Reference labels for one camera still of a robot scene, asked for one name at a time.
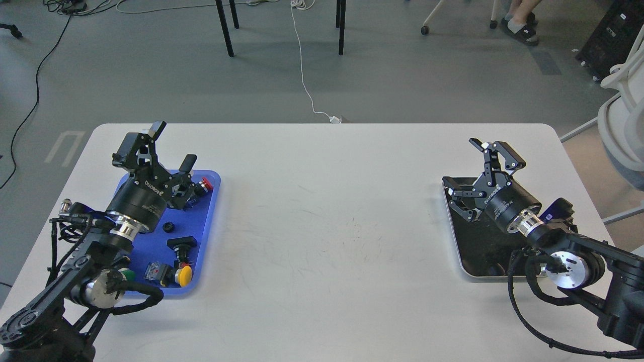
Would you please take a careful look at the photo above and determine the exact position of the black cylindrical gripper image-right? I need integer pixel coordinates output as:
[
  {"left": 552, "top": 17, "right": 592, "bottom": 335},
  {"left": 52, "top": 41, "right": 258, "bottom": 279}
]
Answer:
[{"left": 442, "top": 138, "right": 541, "bottom": 232}]

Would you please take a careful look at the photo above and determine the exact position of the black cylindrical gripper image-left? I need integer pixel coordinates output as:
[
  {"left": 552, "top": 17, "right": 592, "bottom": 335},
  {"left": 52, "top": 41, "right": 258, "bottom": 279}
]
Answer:
[{"left": 106, "top": 121, "right": 197, "bottom": 232}]

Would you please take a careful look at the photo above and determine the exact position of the small black gear in tray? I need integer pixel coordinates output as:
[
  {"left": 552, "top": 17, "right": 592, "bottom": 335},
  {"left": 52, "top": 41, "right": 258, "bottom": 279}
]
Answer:
[{"left": 163, "top": 221, "right": 176, "bottom": 233}]

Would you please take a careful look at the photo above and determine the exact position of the blue plastic tray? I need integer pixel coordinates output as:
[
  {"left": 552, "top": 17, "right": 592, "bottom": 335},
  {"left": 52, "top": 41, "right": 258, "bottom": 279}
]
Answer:
[{"left": 129, "top": 170, "right": 221, "bottom": 298}]

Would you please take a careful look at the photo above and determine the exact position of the silver metal tray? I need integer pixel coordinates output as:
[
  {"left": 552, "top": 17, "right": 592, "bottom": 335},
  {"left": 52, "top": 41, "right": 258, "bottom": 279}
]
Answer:
[{"left": 444, "top": 176, "right": 528, "bottom": 278}]

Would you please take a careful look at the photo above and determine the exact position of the white office chair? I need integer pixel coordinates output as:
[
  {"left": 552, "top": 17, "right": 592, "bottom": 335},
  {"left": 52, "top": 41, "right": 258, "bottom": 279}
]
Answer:
[{"left": 559, "top": 48, "right": 644, "bottom": 224}]

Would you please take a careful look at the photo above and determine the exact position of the white chair base with caster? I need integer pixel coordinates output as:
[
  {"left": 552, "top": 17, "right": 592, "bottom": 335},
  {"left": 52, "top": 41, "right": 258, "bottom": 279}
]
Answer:
[{"left": 421, "top": 0, "right": 501, "bottom": 36}]

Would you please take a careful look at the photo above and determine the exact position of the person foot in sandal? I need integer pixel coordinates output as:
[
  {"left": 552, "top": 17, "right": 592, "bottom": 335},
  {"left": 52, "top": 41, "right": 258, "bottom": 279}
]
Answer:
[{"left": 501, "top": 1, "right": 541, "bottom": 46}]

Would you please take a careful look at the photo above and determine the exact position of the black table leg left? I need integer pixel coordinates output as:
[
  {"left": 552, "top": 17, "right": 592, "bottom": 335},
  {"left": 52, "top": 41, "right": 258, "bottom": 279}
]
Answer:
[{"left": 215, "top": 0, "right": 239, "bottom": 57}]

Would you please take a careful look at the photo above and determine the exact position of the black table leg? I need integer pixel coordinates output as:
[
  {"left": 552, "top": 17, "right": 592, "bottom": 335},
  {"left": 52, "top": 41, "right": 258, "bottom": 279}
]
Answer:
[
  {"left": 335, "top": 0, "right": 347, "bottom": 56},
  {"left": 215, "top": 0, "right": 239, "bottom": 57}
]

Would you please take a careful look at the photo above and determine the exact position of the black equipment case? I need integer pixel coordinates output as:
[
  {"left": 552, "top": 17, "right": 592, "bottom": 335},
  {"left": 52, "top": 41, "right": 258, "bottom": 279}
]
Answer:
[{"left": 576, "top": 1, "right": 643, "bottom": 81}]

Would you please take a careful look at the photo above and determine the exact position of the black table leg right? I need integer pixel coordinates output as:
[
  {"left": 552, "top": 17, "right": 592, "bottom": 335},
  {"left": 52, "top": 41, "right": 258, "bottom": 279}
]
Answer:
[{"left": 335, "top": 0, "right": 347, "bottom": 56}]

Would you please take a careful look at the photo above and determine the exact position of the blue grey switch block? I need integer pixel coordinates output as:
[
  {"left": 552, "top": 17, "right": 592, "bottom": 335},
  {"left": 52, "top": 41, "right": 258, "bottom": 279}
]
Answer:
[{"left": 182, "top": 195, "right": 199, "bottom": 211}]

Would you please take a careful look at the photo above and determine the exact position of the red push button switch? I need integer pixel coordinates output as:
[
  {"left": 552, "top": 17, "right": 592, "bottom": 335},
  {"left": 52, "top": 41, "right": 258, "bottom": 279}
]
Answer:
[{"left": 195, "top": 176, "right": 214, "bottom": 197}]

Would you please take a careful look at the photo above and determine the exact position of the black selector switch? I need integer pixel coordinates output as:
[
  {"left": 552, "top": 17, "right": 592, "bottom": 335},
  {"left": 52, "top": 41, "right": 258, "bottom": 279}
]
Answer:
[{"left": 167, "top": 236, "right": 198, "bottom": 265}]

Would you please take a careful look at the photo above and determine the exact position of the yellow push button switch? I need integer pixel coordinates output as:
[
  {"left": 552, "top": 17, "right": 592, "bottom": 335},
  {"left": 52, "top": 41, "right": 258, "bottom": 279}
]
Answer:
[{"left": 159, "top": 263, "right": 193, "bottom": 287}]

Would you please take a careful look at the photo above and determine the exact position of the green push button switch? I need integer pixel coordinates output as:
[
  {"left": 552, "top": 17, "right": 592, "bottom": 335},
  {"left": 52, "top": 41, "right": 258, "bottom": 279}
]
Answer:
[{"left": 119, "top": 268, "right": 136, "bottom": 282}]

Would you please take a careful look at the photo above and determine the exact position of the black cable on floor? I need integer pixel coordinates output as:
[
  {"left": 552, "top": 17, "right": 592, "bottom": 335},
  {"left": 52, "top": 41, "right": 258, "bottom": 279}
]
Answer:
[{"left": 0, "top": 0, "right": 89, "bottom": 191}]

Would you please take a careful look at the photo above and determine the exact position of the white cable on floor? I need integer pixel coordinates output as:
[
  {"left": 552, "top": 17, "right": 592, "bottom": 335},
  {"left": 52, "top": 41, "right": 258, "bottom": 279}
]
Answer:
[{"left": 291, "top": 0, "right": 342, "bottom": 124}]

